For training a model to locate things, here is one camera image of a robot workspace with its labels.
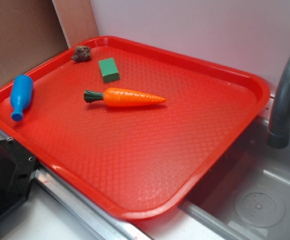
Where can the brown rough rock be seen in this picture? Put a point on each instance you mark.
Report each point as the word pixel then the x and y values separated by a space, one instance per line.
pixel 81 54

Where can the red plastic tray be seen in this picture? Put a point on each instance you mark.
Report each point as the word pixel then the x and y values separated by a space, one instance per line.
pixel 134 162

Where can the orange toy carrot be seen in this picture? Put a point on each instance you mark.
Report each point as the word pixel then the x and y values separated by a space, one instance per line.
pixel 120 97

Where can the green wooden block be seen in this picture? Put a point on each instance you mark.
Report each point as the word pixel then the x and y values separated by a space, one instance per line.
pixel 109 70

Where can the blue toy bottle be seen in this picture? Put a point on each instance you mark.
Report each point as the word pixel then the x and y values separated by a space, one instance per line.
pixel 21 96

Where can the grey toy sink basin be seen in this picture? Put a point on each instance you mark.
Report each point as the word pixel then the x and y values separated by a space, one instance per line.
pixel 246 195

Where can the grey toy faucet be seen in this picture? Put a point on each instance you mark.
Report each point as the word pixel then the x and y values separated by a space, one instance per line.
pixel 278 131

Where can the black box with screws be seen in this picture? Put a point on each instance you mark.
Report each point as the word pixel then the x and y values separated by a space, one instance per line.
pixel 17 171

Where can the brown cardboard panel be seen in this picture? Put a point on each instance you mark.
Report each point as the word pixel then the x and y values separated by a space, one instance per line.
pixel 34 31

